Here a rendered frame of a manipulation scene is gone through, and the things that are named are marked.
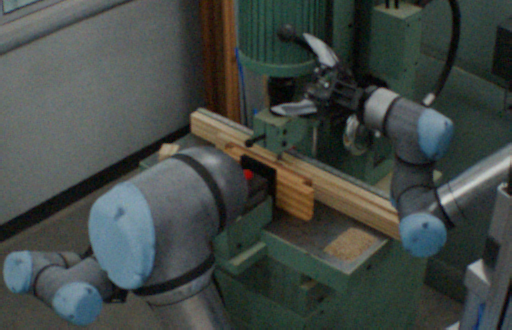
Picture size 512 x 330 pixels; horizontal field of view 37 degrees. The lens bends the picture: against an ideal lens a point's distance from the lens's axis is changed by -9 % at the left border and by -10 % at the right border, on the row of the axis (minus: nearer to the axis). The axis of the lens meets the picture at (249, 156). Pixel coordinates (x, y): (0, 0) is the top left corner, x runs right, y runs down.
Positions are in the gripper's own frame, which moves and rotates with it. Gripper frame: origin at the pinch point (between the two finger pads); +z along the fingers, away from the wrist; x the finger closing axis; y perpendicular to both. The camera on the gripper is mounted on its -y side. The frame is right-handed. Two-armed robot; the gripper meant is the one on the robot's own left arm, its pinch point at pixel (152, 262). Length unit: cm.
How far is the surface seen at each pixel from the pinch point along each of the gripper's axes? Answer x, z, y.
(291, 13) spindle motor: 8, 11, -54
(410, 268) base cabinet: 15, 81, -1
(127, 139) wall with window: -140, 117, 4
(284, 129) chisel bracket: 2.6, 25.9, -30.2
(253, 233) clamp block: 6.4, 20.3, -8.7
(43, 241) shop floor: -133, 77, 47
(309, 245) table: 17.5, 24.7, -10.0
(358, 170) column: 6, 54, -24
